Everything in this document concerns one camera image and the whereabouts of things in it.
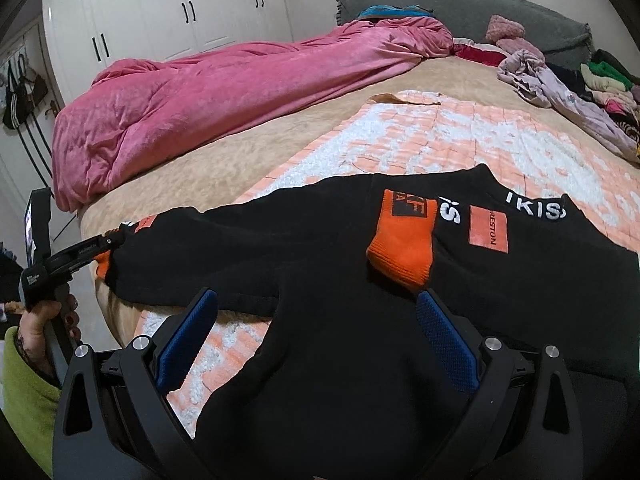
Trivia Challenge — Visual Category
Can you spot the pink fluffy garment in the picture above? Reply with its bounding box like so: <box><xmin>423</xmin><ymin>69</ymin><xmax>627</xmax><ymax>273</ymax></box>
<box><xmin>486</xmin><ymin>14</ymin><xmax>527</xmax><ymax>44</ymax></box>

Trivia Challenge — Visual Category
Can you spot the blue cloth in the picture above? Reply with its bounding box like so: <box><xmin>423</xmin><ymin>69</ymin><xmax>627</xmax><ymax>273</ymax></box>
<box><xmin>359</xmin><ymin>3</ymin><xmax>434</xmax><ymax>22</ymax></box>

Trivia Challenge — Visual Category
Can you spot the black sweater with orange cuffs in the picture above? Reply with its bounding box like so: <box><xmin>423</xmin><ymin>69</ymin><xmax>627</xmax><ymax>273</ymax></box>
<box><xmin>95</xmin><ymin>162</ymin><xmax>640</xmax><ymax>480</ymax></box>

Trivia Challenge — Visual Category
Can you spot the orange and white quilted mat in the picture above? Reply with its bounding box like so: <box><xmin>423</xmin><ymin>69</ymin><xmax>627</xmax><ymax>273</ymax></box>
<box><xmin>135</xmin><ymin>89</ymin><xmax>640</xmax><ymax>438</ymax></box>

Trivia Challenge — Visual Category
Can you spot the white glossy wardrobe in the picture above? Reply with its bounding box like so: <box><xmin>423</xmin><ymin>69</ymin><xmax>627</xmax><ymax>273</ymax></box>
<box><xmin>41</xmin><ymin>0</ymin><xmax>342</xmax><ymax>107</ymax></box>

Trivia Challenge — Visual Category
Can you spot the pink plush blanket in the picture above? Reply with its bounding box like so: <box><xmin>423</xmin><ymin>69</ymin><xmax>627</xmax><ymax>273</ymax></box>
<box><xmin>51</xmin><ymin>15</ymin><xmax>454</xmax><ymax>212</ymax></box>

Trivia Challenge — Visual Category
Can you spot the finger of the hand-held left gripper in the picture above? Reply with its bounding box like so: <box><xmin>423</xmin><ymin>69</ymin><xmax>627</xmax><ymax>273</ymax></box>
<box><xmin>97</xmin><ymin>226</ymin><xmax>132</xmax><ymax>255</ymax></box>

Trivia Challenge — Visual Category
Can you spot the lilac crumpled garment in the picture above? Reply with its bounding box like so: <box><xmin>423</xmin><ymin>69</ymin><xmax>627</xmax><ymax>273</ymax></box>
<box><xmin>497</xmin><ymin>47</ymin><xmax>640</xmax><ymax>163</ymax></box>

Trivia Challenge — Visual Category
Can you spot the row of black wardrobe handles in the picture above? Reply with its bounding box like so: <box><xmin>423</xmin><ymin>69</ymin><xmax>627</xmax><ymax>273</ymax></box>
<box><xmin>91</xmin><ymin>0</ymin><xmax>265</xmax><ymax>58</ymax></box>

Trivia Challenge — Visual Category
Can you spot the pile of folded clothes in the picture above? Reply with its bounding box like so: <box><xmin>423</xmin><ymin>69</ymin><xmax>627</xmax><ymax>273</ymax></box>
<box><xmin>580</xmin><ymin>49</ymin><xmax>640</xmax><ymax>153</ymax></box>

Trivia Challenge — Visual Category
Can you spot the person's left forearm green sleeve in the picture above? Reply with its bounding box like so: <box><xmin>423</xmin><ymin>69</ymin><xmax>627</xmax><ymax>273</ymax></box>
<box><xmin>2</xmin><ymin>326</ymin><xmax>63</xmax><ymax>479</ymax></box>

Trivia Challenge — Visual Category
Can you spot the black hanging bag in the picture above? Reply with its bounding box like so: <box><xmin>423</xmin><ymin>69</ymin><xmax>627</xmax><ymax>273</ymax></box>
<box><xmin>2</xmin><ymin>57</ymin><xmax>26</xmax><ymax>131</ymax></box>

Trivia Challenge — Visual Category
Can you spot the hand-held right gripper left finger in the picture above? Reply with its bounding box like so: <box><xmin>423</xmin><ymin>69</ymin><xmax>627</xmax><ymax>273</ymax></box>
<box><xmin>51</xmin><ymin>286</ymin><xmax>221</xmax><ymax>480</ymax></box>

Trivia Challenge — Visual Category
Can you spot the grey headboard cushion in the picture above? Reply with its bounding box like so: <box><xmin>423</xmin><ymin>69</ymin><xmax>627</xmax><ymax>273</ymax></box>
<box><xmin>334</xmin><ymin>0</ymin><xmax>592</xmax><ymax>57</ymax></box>

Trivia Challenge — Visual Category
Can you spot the red garment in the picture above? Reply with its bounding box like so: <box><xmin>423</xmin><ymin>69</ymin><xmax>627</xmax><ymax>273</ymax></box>
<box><xmin>451</xmin><ymin>42</ymin><xmax>507</xmax><ymax>67</ymax></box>

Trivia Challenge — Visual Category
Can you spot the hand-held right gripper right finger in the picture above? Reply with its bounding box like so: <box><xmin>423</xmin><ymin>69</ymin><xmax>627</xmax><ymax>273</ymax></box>
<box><xmin>416</xmin><ymin>287</ymin><xmax>587</xmax><ymax>480</ymax></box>

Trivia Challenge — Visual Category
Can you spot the green garment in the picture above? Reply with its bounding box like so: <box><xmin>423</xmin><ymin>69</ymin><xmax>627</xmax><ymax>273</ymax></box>
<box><xmin>586</xmin><ymin>61</ymin><xmax>633</xmax><ymax>92</ymax></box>

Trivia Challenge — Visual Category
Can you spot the person's left hand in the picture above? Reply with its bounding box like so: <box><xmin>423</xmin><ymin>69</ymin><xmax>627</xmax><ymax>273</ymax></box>
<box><xmin>16</xmin><ymin>292</ymin><xmax>83</xmax><ymax>377</ymax></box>

